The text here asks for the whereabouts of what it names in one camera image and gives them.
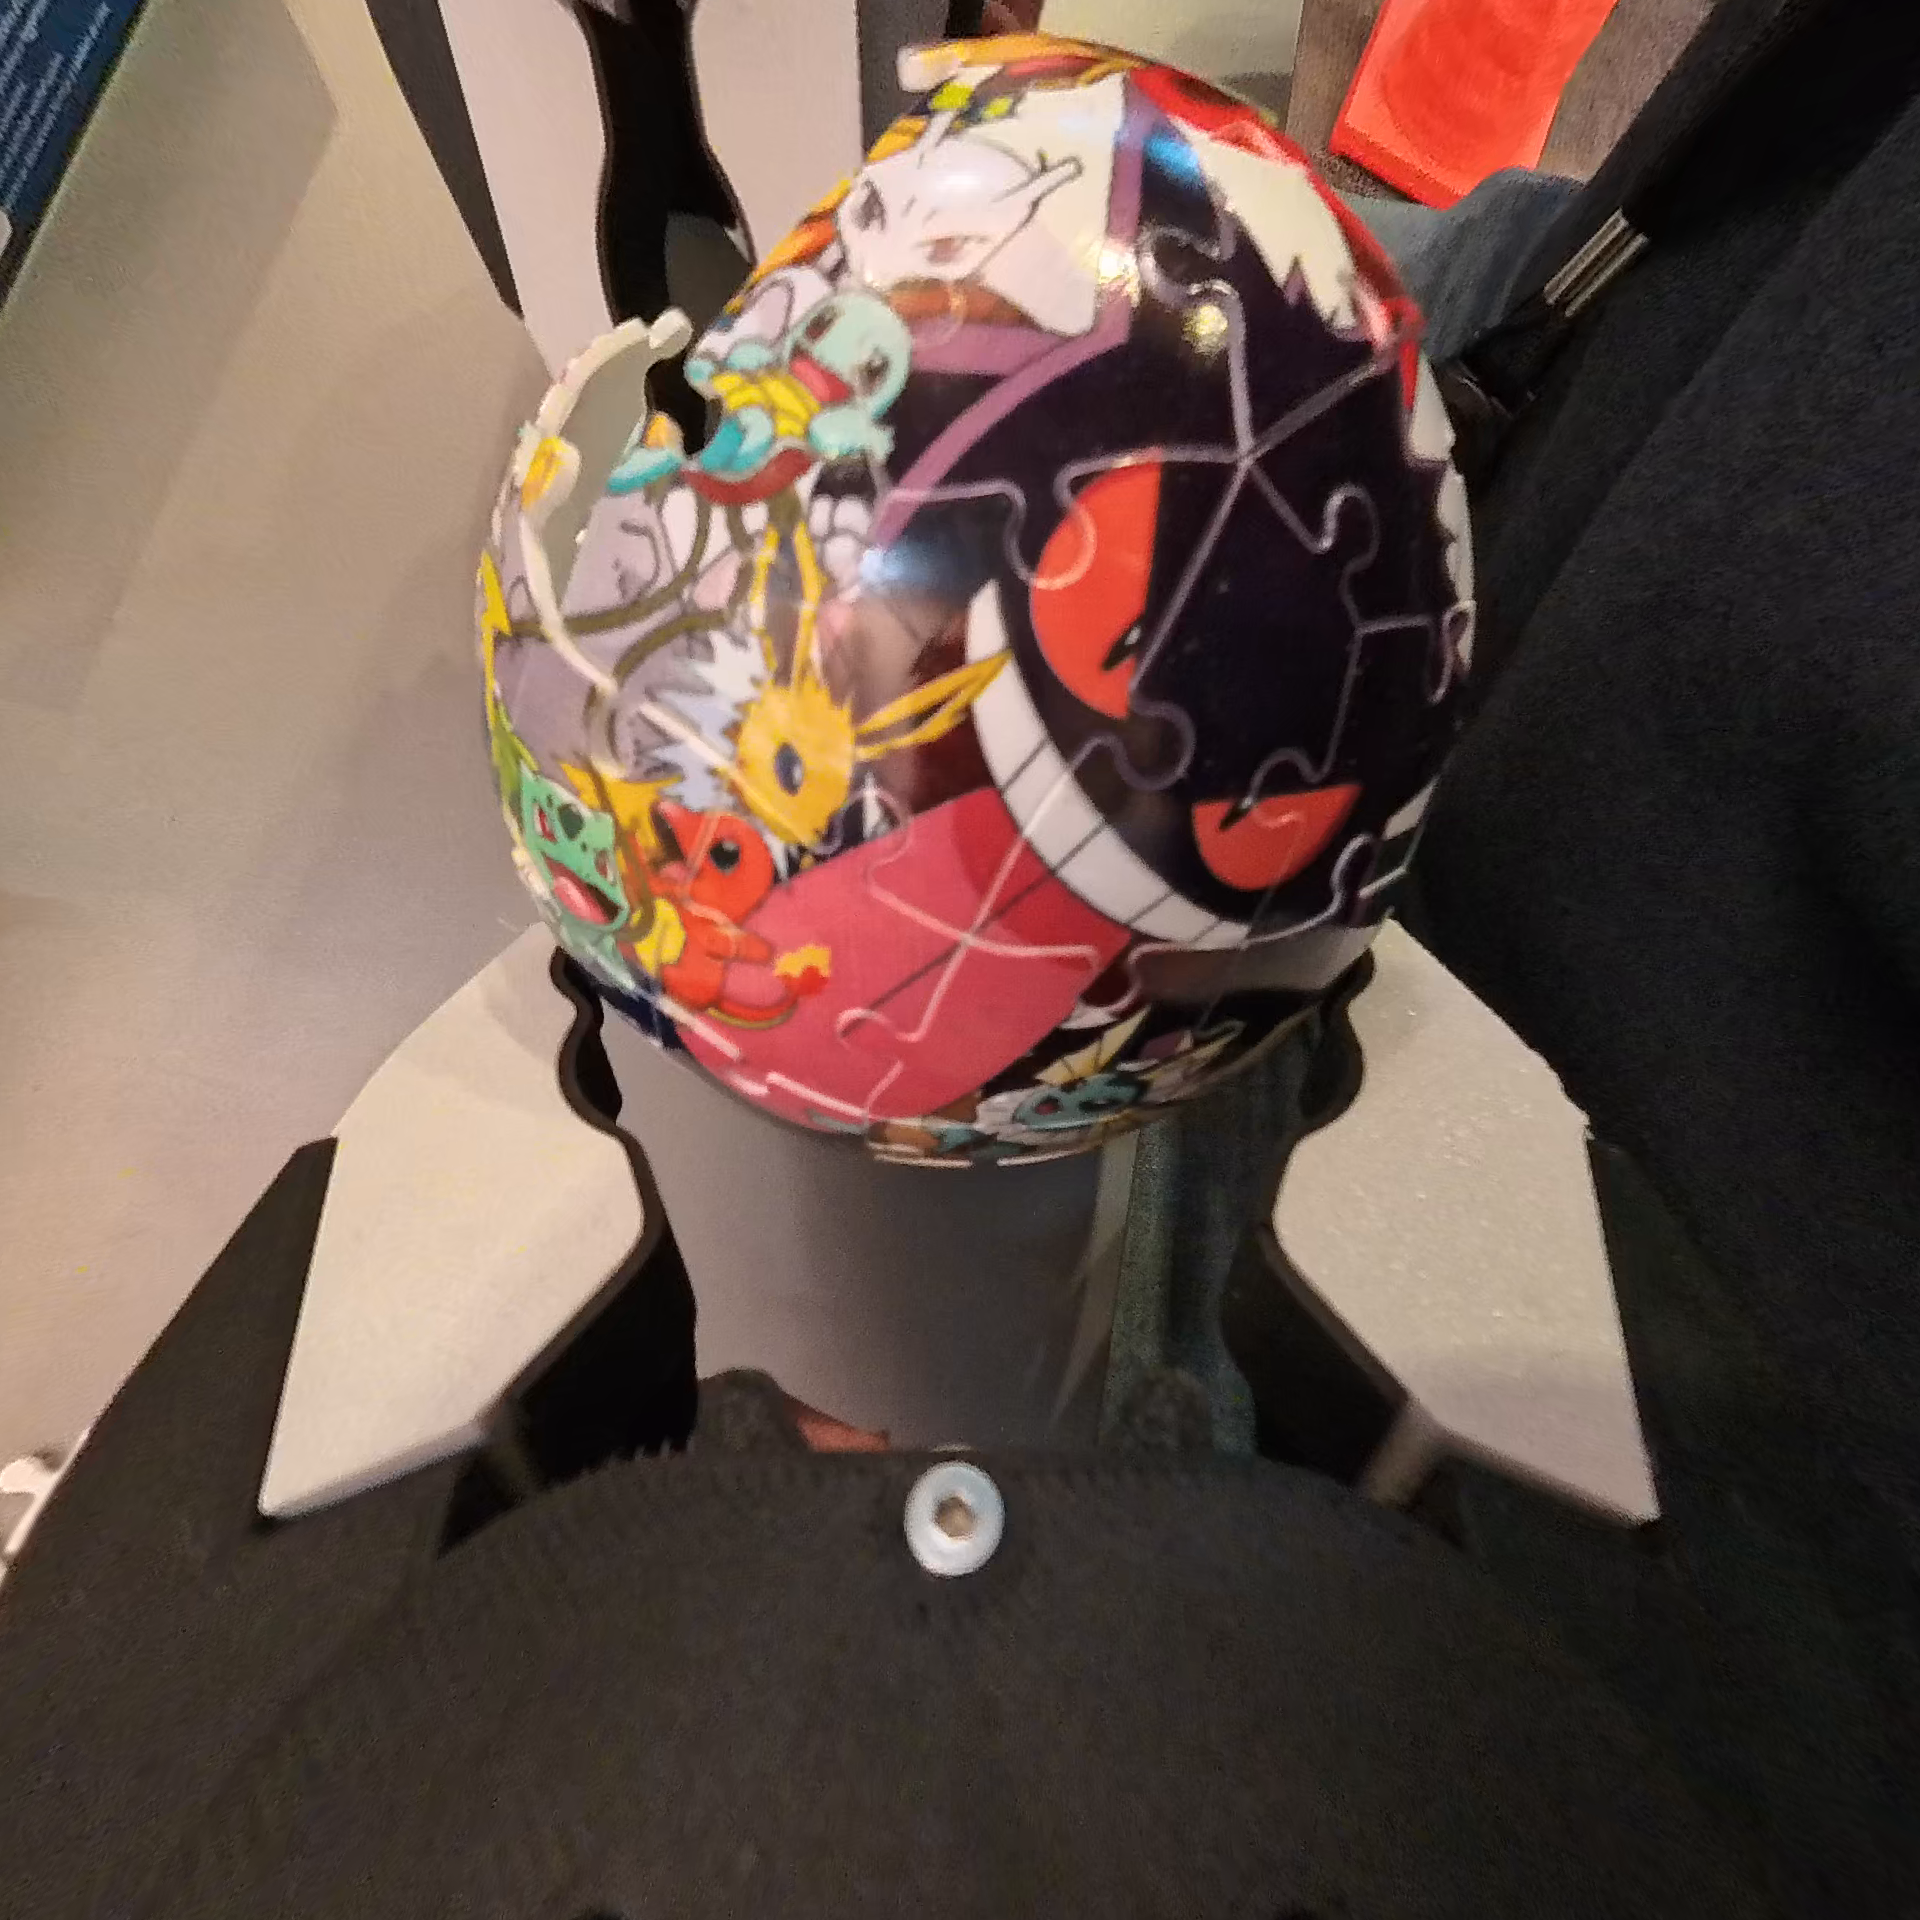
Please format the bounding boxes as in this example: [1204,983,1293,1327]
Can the squarish white puzzle piece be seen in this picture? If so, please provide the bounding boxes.
[0,1444,73,1566]

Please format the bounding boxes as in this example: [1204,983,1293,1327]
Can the black lanyard strap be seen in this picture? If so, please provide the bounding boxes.
[1437,0,1848,441]

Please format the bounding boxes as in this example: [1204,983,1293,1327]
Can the colourful puzzle ball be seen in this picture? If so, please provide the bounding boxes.
[477,32,1478,1172]

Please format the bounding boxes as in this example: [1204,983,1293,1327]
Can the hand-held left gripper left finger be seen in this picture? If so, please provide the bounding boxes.
[255,919,701,1520]

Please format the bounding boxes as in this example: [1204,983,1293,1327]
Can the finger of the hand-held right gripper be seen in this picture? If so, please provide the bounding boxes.
[432,0,761,326]

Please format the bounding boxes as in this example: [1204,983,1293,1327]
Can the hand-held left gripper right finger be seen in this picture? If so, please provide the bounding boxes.
[1219,915,1664,1527]

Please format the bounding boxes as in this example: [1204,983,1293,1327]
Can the person's dark shirt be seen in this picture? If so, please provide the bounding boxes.
[1401,0,1920,1517]

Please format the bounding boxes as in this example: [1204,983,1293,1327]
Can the blue white puzzle box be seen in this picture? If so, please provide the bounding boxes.
[0,0,156,297]

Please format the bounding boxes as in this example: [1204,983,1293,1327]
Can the red box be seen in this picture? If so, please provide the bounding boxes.
[1333,0,1625,207]

